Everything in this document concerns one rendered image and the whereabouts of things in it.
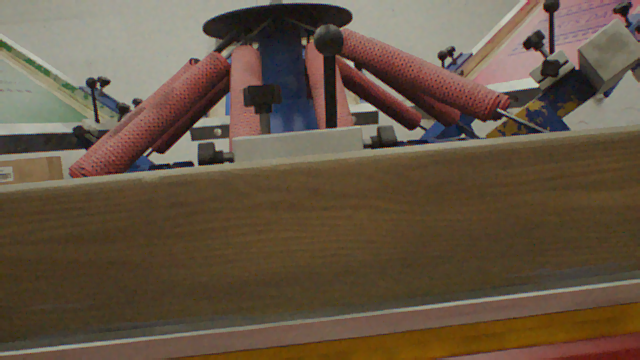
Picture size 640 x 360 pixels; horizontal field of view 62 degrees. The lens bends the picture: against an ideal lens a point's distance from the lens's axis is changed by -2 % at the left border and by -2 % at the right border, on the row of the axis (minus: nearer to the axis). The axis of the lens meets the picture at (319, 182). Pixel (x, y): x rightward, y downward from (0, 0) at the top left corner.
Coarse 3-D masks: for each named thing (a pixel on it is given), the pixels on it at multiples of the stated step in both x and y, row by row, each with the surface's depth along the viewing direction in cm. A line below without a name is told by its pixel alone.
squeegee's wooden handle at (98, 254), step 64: (0, 192) 22; (64, 192) 22; (128, 192) 22; (192, 192) 22; (256, 192) 23; (320, 192) 23; (384, 192) 23; (448, 192) 23; (512, 192) 23; (576, 192) 23; (0, 256) 22; (64, 256) 22; (128, 256) 22; (192, 256) 23; (256, 256) 23; (320, 256) 23; (384, 256) 23; (448, 256) 23; (512, 256) 23; (576, 256) 24; (0, 320) 22; (64, 320) 22; (128, 320) 23; (192, 320) 23
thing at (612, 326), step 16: (592, 320) 25; (608, 320) 25; (624, 320) 25; (464, 336) 25; (480, 336) 25; (496, 336) 25; (512, 336) 25; (528, 336) 25; (544, 336) 25; (560, 336) 25; (576, 336) 25; (592, 336) 25; (608, 336) 25; (336, 352) 24; (352, 352) 24; (368, 352) 24; (384, 352) 24; (400, 352) 25; (416, 352) 25; (432, 352) 25; (448, 352) 25; (464, 352) 25; (480, 352) 25
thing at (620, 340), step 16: (624, 336) 27; (496, 352) 26; (512, 352) 26; (528, 352) 26; (544, 352) 26; (560, 352) 26; (576, 352) 25; (592, 352) 25; (608, 352) 25; (624, 352) 25
